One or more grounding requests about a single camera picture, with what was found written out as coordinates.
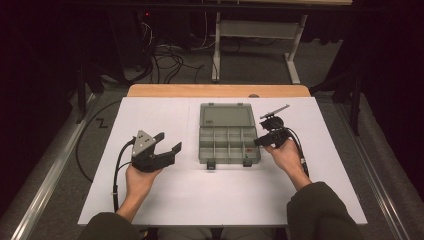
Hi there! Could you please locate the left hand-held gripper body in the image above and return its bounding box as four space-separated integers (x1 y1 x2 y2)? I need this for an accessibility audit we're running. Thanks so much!
131 129 177 173

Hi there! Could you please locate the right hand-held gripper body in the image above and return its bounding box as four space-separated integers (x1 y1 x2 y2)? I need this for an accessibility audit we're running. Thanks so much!
259 104 291 148

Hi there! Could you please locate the grey compartment organizer box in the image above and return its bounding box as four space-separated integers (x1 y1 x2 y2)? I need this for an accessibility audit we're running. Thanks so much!
198 102 262 170

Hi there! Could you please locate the person's left hand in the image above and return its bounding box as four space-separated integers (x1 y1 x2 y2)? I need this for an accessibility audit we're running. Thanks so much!
125 165 163 201

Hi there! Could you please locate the person's right hand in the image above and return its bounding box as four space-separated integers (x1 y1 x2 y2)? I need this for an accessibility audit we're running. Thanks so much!
264 139 308 179

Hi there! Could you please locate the white board table cover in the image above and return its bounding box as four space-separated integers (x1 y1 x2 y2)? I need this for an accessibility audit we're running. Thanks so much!
77 96 368 228

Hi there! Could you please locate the wooden table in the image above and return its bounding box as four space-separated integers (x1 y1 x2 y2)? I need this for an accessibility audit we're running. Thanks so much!
127 83 312 98

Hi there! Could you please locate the black metal stand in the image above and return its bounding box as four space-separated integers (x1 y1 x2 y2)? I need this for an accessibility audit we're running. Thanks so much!
75 63 104 124
309 69 364 137

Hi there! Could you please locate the black computer tower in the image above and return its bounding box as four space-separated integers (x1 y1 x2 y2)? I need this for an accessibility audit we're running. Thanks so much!
108 9 154 73

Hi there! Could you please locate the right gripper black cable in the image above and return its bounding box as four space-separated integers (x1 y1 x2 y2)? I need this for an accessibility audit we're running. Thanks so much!
276 123 310 178

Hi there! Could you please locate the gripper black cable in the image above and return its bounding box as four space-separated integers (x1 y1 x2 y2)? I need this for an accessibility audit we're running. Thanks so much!
112 138 137 213
276 123 310 178

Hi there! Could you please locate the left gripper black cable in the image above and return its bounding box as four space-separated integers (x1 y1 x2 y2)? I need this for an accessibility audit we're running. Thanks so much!
112 138 137 213

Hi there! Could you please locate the long black floor cable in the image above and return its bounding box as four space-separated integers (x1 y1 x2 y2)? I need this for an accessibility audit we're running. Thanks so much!
75 99 123 184

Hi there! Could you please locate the tangle of floor cables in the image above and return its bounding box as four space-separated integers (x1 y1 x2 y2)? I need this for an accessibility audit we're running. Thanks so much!
139 19 206 84

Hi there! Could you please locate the aluminium floor rail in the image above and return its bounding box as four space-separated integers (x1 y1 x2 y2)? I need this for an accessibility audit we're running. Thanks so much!
334 103 414 240
8 93 101 240

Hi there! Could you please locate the white metal desk frame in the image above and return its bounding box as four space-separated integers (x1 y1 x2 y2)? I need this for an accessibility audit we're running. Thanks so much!
211 11 309 85

